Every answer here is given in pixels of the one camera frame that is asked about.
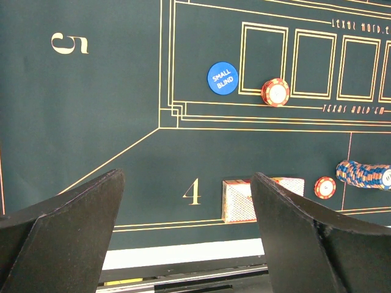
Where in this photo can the red poker chip stack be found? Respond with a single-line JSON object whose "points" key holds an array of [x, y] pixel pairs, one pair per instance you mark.
{"points": [[324, 187]]}

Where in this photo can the blue small blind button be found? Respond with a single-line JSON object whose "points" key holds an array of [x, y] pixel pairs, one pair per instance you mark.
{"points": [[222, 78]]}

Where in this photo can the green poker table mat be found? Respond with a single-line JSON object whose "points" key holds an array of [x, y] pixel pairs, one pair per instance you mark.
{"points": [[87, 86]]}

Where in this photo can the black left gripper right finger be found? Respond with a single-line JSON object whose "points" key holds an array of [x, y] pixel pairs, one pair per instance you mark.
{"points": [[311, 248]]}

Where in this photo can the blue poker chip stack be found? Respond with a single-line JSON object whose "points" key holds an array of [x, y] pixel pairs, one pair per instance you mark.
{"points": [[367, 176]]}

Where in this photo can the red chips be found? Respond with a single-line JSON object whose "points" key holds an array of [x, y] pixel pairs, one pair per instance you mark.
{"points": [[275, 92]]}

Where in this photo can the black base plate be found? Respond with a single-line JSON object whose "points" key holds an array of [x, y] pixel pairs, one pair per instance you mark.
{"points": [[243, 274]]}

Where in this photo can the red playing card deck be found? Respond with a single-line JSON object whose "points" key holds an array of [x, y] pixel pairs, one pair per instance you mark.
{"points": [[237, 204]]}

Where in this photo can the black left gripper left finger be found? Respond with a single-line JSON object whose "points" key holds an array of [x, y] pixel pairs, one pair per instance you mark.
{"points": [[59, 244]]}

